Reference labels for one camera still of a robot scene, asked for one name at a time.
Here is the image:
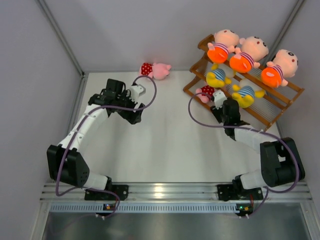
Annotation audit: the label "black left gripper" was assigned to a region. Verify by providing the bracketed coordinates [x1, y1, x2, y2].
[115, 89, 145, 124]

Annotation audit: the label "pink pig doll facing up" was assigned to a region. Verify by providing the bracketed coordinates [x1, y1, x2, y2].
[195, 85, 216, 104]

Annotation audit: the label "yellow doll blue striped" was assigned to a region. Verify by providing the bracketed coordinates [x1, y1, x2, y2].
[231, 78, 266, 109]
[206, 63, 236, 88]

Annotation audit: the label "yellow doll blue striped front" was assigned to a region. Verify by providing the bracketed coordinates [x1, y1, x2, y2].
[206, 63, 236, 88]

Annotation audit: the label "pink pig doll back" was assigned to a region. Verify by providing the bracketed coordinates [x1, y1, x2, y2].
[139, 62, 172, 80]

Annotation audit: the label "large boy doll orange shorts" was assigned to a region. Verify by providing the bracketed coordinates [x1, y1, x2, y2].
[207, 29, 240, 64]

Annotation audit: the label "boy doll orange shorts front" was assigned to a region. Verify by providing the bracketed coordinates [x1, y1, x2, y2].
[260, 49, 299, 88]

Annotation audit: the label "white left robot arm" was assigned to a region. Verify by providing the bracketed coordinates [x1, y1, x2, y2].
[46, 78, 146, 200]

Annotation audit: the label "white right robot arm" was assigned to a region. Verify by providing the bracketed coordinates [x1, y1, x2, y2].
[210, 98, 306, 202]

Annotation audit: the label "brown wooden toy shelf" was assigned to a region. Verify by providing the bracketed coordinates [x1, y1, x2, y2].
[183, 34, 305, 131]

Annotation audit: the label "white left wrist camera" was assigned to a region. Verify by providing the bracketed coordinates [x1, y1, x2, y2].
[129, 84, 146, 103]

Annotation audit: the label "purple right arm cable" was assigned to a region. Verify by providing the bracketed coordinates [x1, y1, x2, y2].
[187, 92, 301, 194]

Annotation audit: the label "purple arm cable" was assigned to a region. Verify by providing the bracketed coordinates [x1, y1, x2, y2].
[54, 75, 158, 198]
[187, 92, 301, 194]

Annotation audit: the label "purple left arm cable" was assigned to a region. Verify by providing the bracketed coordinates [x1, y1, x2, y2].
[54, 75, 158, 198]

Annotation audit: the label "aluminium mounting rail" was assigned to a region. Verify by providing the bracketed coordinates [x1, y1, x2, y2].
[40, 182, 313, 203]

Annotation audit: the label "grey slotted cable duct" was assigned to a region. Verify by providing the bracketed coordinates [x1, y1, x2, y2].
[50, 202, 240, 214]

